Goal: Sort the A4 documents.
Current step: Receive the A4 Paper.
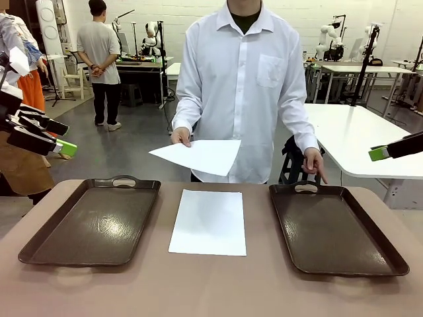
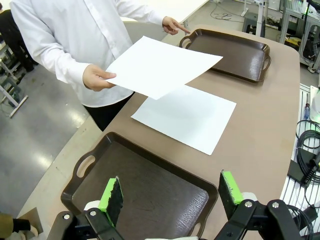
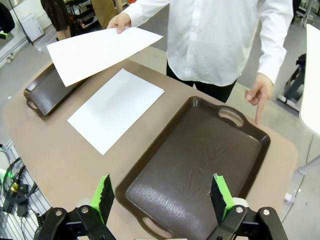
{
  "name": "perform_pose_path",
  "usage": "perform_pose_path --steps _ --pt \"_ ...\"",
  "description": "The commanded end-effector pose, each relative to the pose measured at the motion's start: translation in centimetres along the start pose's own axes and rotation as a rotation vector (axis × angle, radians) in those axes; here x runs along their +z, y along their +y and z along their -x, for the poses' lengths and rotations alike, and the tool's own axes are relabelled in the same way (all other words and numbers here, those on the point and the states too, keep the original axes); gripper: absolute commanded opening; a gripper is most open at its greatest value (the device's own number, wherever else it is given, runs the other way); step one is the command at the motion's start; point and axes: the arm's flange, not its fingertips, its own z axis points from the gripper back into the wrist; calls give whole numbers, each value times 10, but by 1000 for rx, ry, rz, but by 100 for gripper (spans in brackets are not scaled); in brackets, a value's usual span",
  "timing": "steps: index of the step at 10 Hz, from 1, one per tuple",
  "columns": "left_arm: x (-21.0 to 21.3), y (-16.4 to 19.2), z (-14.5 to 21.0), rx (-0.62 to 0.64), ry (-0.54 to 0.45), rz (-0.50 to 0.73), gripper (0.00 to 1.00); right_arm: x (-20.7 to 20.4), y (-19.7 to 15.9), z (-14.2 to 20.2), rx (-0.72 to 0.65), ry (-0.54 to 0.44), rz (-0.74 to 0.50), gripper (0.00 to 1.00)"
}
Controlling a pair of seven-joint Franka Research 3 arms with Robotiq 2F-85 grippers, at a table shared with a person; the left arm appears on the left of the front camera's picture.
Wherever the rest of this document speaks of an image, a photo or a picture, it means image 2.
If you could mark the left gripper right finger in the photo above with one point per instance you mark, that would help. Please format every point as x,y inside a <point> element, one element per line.
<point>231,192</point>

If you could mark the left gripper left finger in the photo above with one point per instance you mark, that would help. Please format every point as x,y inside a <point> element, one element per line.
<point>113,200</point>

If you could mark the white A4 paper sheet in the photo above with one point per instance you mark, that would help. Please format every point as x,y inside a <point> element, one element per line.
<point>160,67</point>
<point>190,120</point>

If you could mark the person's left forearm white sleeve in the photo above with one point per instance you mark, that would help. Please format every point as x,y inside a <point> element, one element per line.
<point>142,11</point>

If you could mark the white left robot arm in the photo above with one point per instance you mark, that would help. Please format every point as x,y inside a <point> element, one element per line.
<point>316,100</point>

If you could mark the person's right forearm white sleeve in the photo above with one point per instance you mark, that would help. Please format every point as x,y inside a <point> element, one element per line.
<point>72,67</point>

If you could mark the person's right hand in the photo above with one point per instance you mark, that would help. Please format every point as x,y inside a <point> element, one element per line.
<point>95,77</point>

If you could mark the person's left hand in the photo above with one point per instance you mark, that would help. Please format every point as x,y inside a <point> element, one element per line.
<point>170,25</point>

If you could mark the dark brown plastic tray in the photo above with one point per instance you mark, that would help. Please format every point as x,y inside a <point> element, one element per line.
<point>155,200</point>
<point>237,55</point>

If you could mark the white slotted mounting platform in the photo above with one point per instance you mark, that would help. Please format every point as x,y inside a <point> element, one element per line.
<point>291,195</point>

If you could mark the black power adapter box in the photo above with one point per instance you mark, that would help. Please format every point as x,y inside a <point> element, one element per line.
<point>296,172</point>

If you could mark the brown cardboard piece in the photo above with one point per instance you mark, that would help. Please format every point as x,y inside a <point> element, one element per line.
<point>31,225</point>

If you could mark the red and blue screwdriver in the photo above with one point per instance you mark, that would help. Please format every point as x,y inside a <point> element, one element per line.
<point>306,111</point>

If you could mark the dark grey plastic stool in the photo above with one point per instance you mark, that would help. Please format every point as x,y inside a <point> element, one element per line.
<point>251,23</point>

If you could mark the person in white shirt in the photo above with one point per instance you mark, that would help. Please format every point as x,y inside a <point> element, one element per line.
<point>62,25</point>

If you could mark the background person in black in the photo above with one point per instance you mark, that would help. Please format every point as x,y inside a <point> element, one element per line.
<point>12,30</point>

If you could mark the white metal table frame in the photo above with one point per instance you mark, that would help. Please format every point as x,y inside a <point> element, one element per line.
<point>18,106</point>

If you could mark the white metal post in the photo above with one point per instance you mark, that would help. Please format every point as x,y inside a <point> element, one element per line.
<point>260,15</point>

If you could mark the aluminium profile frame rack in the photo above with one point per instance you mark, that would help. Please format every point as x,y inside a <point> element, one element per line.
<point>295,22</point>

